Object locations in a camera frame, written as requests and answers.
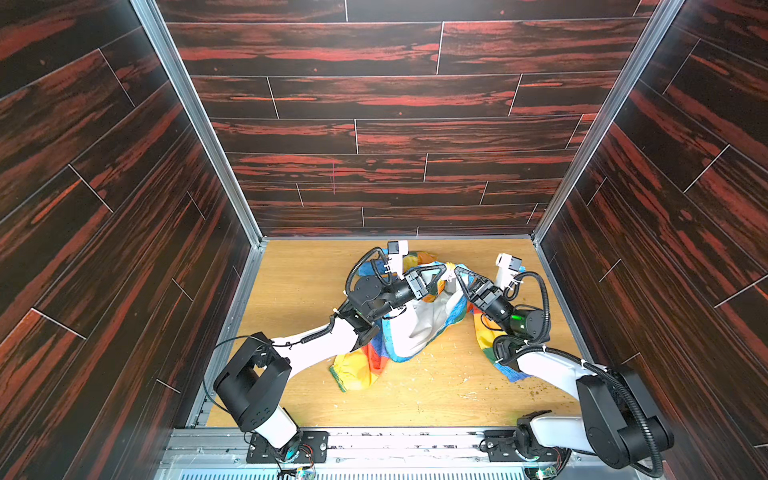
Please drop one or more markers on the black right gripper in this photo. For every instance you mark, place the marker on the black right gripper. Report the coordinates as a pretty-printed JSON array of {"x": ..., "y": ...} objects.
[{"x": 485, "y": 290}]

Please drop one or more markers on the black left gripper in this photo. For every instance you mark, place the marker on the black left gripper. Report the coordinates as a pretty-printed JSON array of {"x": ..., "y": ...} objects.
[{"x": 414, "y": 284}]

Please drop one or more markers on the rainbow striped zip jacket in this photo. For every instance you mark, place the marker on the rainbow striped zip jacket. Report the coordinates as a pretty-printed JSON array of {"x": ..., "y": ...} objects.
[{"x": 404, "y": 335}]

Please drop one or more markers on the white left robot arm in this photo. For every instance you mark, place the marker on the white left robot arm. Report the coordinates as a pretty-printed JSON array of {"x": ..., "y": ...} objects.
[{"x": 252, "y": 384}]

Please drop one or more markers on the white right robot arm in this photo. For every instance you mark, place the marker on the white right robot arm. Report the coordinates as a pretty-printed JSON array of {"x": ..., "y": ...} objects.
[{"x": 619, "y": 422}]

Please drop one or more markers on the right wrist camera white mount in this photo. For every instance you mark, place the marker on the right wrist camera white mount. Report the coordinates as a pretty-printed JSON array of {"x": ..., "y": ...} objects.
[{"x": 508, "y": 267}]

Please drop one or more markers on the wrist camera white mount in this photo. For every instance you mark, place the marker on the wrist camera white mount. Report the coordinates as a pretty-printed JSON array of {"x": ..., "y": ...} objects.
[
  {"x": 508, "y": 267},
  {"x": 396, "y": 251}
]

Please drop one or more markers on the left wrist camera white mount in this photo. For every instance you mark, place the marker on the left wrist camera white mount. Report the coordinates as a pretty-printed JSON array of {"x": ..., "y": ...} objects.
[{"x": 396, "y": 251}]

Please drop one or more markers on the aluminium frame post right corner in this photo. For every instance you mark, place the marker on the aluminium frame post right corner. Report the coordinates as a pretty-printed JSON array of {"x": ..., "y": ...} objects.
[{"x": 647, "y": 44}]

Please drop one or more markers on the aluminium frame post corner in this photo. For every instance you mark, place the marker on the aluminium frame post corner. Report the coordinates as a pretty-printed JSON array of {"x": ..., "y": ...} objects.
[
  {"x": 160, "y": 38},
  {"x": 647, "y": 44}
]

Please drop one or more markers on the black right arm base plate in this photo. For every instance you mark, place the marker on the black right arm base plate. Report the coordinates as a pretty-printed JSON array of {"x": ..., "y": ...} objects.
[{"x": 516, "y": 447}]

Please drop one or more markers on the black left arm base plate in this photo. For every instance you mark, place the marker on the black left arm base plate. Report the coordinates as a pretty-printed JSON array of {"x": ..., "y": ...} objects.
[{"x": 306, "y": 447}]

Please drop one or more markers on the aluminium front rail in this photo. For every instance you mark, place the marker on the aluminium front rail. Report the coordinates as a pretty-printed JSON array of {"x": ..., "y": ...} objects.
[{"x": 376, "y": 453}]

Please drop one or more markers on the aluminium frame post left corner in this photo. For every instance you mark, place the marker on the aluminium frame post left corner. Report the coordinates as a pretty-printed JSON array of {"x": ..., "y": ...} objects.
[{"x": 160, "y": 38}]

